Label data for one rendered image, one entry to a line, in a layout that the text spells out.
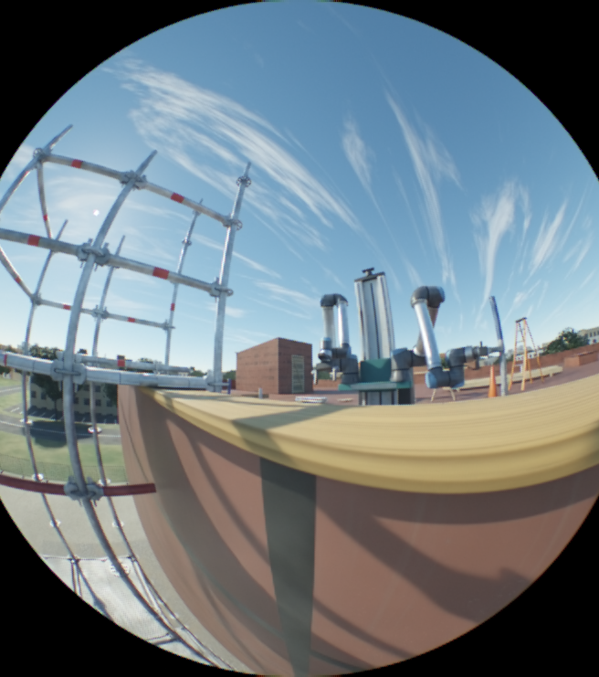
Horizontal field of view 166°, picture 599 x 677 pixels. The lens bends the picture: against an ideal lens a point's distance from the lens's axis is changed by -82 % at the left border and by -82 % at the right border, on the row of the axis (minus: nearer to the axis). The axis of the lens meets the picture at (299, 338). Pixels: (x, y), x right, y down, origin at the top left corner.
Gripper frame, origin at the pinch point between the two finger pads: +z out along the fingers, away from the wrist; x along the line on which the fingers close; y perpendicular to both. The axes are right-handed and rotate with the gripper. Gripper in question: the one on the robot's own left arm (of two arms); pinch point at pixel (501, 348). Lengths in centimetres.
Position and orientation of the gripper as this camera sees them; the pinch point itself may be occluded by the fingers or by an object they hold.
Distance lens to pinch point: 125.5
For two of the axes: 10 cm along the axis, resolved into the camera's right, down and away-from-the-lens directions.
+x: 8.1, 1.0, 5.8
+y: -0.2, -9.8, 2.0
